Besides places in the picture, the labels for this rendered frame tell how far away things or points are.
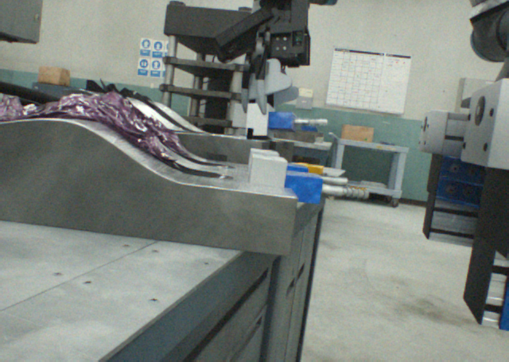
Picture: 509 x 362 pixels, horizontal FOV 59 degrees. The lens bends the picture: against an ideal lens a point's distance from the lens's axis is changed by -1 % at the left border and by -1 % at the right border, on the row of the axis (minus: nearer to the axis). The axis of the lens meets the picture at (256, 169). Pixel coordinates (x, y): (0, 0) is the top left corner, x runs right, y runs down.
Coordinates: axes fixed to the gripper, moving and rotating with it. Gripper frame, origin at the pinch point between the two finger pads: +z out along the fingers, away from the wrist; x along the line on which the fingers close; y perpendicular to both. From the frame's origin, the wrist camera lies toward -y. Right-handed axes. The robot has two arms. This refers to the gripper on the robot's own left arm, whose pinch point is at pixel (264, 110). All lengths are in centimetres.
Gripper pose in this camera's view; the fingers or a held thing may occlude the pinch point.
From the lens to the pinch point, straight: 78.4
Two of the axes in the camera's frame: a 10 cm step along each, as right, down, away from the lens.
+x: 2.6, 0.8, 9.6
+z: -0.3, 10.0, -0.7
